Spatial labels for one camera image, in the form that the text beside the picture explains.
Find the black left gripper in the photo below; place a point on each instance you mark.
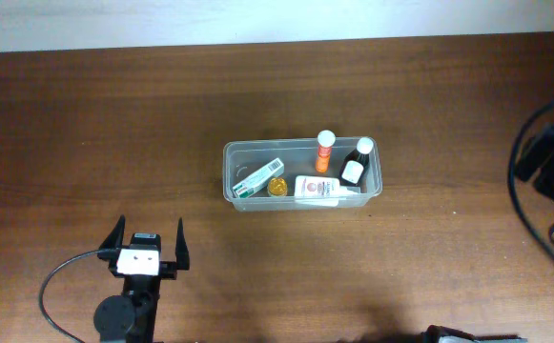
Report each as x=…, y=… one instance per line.
x=170, y=269

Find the white Panadol medicine box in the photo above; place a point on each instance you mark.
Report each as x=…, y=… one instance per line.
x=258, y=179

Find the small gold lid jar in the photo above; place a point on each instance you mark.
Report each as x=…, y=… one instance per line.
x=277, y=187

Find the white lotion bottle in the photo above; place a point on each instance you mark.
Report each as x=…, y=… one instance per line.
x=321, y=191

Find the dark syrup bottle white cap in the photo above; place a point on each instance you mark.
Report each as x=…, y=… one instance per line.
x=356, y=162

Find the orange tube white cap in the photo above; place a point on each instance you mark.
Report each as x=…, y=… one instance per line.
x=326, y=140

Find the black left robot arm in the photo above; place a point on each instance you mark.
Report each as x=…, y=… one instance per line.
x=130, y=316

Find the clear plastic container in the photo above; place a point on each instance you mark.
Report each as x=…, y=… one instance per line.
x=298, y=159

